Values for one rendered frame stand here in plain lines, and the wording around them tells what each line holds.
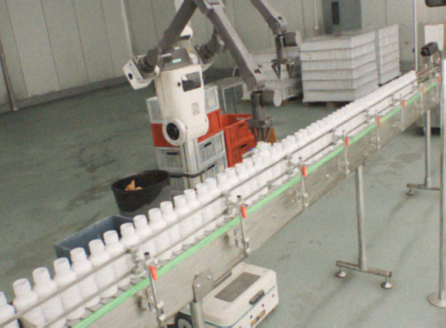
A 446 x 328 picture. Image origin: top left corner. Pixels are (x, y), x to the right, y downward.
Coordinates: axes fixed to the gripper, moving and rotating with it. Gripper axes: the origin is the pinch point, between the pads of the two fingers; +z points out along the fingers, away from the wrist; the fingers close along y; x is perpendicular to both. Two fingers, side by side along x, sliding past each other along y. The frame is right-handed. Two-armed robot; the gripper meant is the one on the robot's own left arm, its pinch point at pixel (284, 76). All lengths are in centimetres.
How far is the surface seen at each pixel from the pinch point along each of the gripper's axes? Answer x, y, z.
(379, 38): -701, 206, 45
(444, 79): -46, -64, 12
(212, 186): 83, -16, 25
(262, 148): 49, -15, 21
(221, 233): 87, -20, 41
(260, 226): 63, -20, 49
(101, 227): 94, 43, 47
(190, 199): 95, -16, 25
